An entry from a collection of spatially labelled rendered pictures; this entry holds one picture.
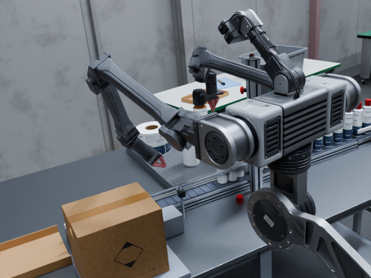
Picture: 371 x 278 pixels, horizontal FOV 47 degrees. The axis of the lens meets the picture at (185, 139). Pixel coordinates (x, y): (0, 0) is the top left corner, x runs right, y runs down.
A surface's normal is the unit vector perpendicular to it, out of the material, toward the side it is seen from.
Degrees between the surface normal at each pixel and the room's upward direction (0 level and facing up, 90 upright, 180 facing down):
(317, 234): 90
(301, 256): 0
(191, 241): 0
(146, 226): 90
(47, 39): 90
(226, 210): 0
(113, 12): 90
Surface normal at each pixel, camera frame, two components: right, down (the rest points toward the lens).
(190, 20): 0.62, 0.26
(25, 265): -0.09, -0.92
